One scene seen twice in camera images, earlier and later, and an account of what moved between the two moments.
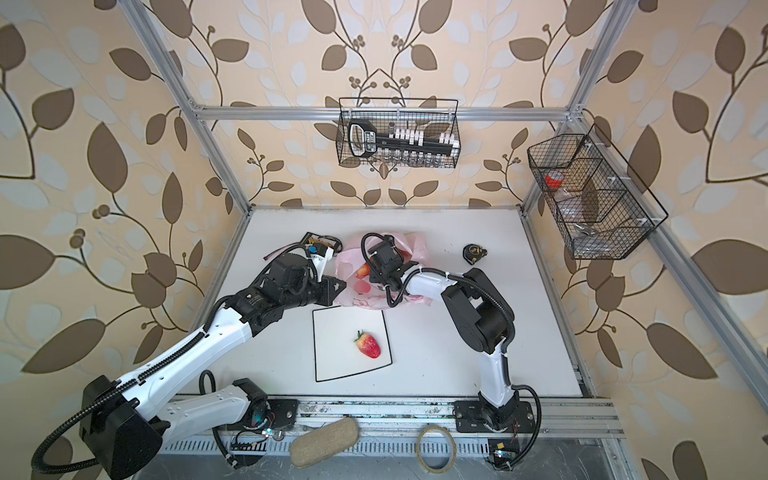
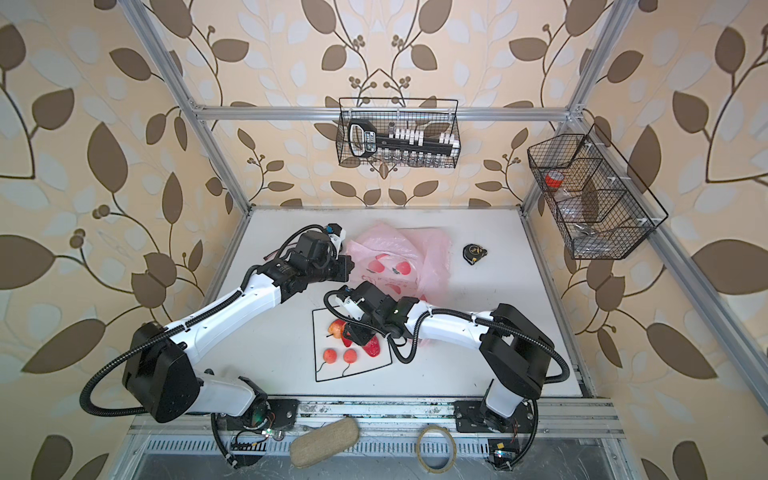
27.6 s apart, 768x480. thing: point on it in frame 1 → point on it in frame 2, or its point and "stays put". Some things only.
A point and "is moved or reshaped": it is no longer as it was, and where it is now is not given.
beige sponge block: (323, 442) stays put
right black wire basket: (601, 210) stays put
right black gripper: (374, 273) → (355, 332)
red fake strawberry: (368, 345) stays put
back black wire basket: (399, 133) stays put
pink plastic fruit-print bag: (354, 284) is moved or reshaped
